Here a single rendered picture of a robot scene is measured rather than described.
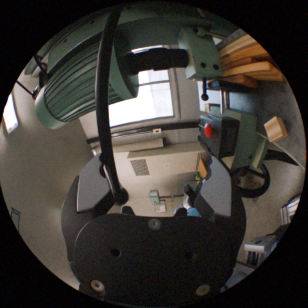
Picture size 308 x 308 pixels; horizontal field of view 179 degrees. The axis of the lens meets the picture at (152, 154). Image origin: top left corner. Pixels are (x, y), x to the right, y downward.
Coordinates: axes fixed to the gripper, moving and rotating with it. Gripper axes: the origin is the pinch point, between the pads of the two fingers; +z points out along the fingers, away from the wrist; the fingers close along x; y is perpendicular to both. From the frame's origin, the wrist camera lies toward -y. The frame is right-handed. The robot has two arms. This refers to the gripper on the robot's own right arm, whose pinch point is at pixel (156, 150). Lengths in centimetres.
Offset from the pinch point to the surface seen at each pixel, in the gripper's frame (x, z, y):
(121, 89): -6.4, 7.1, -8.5
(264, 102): 21.2, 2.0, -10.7
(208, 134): 10.4, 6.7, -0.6
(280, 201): 121, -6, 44
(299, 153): 21.9, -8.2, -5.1
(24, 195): -151, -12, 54
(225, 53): 14.6, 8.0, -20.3
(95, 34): -12.1, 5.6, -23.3
